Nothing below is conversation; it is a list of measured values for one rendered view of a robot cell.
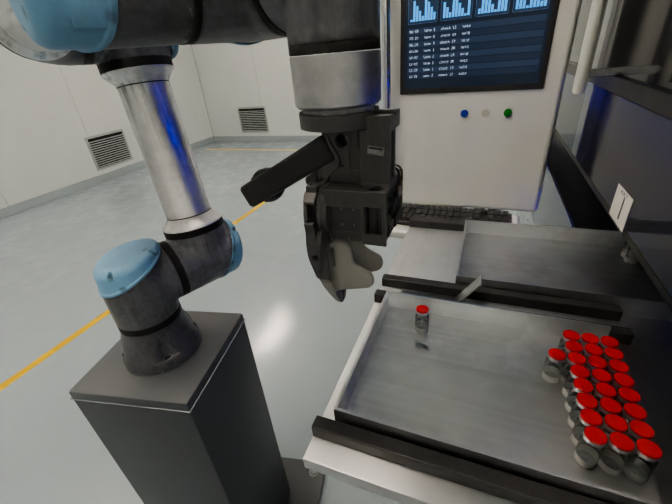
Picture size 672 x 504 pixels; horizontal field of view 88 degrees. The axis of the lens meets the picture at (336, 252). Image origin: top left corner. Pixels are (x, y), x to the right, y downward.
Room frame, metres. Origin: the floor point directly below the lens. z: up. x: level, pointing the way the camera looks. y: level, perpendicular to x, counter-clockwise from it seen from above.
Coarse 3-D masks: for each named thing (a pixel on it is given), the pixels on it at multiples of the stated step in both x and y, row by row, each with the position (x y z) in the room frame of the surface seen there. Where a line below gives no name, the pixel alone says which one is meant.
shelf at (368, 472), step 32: (416, 256) 0.69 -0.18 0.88; (448, 256) 0.68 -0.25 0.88; (384, 288) 0.58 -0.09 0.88; (608, 320) 0.43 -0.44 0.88; (640, 320) 0.42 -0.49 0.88; (352, 352) 0.41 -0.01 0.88; (640, 352) 0.36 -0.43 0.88; (640, 384) 0.31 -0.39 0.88; (320, 448) 0.26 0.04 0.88; (352, 480) 0.22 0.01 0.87; (384, 480) 0.22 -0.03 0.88; (416, 480) 0.21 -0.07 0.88
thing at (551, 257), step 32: (480, 224) 0.77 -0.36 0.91; (512, 224) 0.74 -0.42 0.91; (480, 256) 0.66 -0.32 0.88; (512, 256) 0.65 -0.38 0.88; (544, 256) 0.64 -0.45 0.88; (576, 256) 0.62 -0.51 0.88; (608, 256) 0.61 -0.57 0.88; (512, 288) 0.51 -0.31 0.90; (544, 288) 0.49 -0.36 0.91; (576, 288) 0.52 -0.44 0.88; (608, 288) 0.51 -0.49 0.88; (640, 288) 0.50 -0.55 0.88
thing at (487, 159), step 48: (432, 0) 1.17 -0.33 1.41; (480, 0) 1.11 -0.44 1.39; (528, 0) 1.06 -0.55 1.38; (576, 0) 1.02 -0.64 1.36; (432, 48) 1.17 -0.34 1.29; (480, 48) 1.11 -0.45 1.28; (528, 48) 1.05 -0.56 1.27; (432, 96) 1.17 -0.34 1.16; (480, 96) 1.11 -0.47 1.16; (528, 96) 1.05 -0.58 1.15; (432, 144) 1.16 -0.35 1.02; (480, 144) 1.10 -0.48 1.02; (528, 144) 1.04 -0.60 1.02; (432, 192) 1.16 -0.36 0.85; (480, 192) 1.09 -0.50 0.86; (528, 192) 1.03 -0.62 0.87
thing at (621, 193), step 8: (616, 192) 0.60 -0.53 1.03; (624, 192) 0.56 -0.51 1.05; (616, 200) 0.58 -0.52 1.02; (632, 200) 0.52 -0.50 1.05; (616, 208) 0.57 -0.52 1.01; (624, 208) 0.54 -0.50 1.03; (616, 216) 0.56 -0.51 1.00; (624, 216) 0.53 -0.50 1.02; (616, 224) 0.55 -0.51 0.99; (624, 224) 0.52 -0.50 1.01
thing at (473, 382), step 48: (384, 336) 0.44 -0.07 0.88; (432, 336) 0.43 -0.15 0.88; (480, 336) 0.42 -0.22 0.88; (528, 336) 0.41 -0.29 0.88; (384, 384) 0.34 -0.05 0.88; (432, 384) 0.33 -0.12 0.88; (480, 384) 0.33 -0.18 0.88; (528, 384) 0.32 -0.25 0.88; (384, 432) 0.26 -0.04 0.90; (432, 432) 0.26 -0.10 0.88; (480, 432) 0.26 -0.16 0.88; (528, 432) 0.25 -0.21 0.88; (576, 480) 0.18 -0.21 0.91; (624, 480) 0.19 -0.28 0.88
